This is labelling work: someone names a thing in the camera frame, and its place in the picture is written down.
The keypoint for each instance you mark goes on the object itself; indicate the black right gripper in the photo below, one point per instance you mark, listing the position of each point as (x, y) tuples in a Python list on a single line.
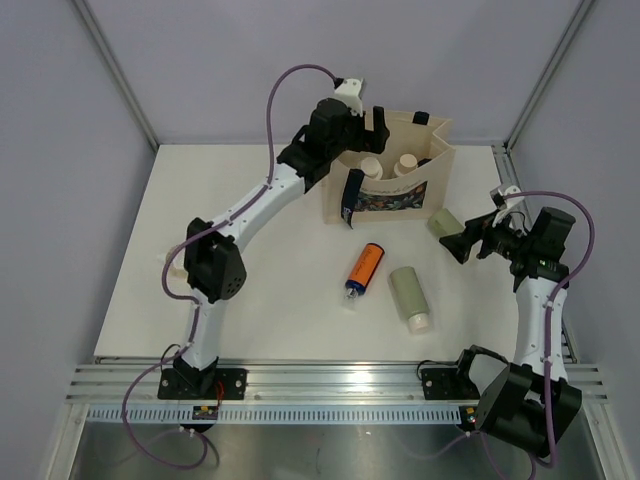
[(484, 225)]

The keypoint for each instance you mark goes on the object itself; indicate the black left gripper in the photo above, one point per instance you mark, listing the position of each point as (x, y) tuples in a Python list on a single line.
[(366, 140)]

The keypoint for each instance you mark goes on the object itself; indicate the cream bottle with round cap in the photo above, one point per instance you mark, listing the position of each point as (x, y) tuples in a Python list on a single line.
[(372, 168)]

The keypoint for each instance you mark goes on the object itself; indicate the small sage green bottle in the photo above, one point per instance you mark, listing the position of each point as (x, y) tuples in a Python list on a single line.
[(443, 223)]

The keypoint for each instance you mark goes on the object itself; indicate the white cream bottle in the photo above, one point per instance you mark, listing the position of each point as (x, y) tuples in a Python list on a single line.
[(406, 164)]

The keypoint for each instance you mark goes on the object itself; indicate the sage green bottle white cap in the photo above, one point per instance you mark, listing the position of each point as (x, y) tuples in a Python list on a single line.
[(410, 299)]

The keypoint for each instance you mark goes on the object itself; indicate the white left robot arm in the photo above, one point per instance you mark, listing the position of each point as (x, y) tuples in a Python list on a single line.
[(213, 250)]

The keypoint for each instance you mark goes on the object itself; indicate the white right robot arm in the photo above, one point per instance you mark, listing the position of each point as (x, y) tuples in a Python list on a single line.
[(526, 402)]

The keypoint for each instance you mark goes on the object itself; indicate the beige canvas tote bag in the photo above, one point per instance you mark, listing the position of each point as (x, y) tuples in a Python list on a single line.
[(350, 197)]

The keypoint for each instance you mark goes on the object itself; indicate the orange blue spray bottle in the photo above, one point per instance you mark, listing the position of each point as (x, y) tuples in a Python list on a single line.
[(362, 273)]

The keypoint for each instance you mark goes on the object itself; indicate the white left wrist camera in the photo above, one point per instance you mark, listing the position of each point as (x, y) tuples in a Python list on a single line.
[(350, 91)]

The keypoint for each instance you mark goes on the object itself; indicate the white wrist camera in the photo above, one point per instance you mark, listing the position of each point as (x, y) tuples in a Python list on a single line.
[(505, 198), (350, 91)]

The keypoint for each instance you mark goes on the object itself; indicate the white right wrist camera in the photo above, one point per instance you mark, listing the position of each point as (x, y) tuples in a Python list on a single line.
[(505, 198)]

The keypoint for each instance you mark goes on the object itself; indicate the right aluminium frame post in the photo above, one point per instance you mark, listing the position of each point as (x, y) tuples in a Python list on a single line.
[(559, 53)]

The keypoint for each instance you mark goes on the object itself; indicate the aluminium frame post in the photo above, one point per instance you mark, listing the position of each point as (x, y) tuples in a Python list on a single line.
[(559, 53), (97, 37)]

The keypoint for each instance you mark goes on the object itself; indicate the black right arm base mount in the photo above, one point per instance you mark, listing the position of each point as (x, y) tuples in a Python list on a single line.
[(443, 382)]

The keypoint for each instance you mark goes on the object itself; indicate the left aluminium frame post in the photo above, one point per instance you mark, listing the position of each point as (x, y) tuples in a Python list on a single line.
[(97, 37)]

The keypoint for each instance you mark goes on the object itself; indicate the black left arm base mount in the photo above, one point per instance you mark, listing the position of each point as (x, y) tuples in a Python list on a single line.
[(220, 385)]

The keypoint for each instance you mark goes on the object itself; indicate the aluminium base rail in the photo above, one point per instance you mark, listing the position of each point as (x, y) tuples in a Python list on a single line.
[(279, 382)]

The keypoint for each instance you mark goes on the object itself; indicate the slotted white cable duct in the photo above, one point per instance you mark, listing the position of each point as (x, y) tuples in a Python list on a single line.
[(280, 414)]

